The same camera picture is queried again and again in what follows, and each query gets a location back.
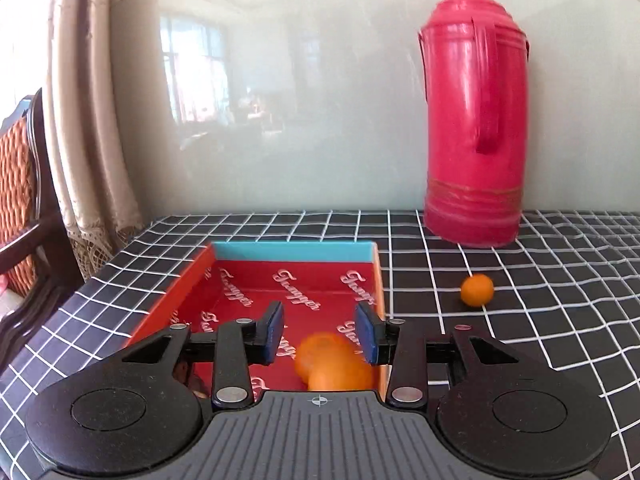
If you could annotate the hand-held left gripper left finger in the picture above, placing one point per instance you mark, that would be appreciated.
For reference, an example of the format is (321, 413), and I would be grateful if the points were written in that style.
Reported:
(270, 332)

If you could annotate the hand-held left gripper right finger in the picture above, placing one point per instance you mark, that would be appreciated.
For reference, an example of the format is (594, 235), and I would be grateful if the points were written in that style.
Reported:
(367, 332)

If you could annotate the tangerine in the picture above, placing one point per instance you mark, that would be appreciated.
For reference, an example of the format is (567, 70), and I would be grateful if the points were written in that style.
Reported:
(325, 357)

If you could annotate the green cardboard box red inside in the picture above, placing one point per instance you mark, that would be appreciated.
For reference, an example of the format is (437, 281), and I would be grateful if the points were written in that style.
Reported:
(310, 285)

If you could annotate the small round orange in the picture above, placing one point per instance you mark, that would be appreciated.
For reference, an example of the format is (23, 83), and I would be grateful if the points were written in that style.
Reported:
(477, 290)

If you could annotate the black white checked tablecloth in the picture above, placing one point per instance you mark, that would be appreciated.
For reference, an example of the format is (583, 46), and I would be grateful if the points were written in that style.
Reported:
(550, 270)

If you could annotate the red thermos flask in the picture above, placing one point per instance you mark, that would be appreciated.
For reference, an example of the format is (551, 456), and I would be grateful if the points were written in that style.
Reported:
(460, 110)

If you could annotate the dark wooden chair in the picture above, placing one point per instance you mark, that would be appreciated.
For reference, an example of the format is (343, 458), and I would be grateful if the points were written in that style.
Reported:
(45, 240)

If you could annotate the orange woven chair cushion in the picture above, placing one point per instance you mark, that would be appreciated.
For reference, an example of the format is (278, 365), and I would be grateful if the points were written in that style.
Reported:
(15, 200)

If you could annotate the beige curtain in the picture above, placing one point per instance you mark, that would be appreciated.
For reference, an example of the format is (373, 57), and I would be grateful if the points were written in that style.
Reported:
(85, 110)

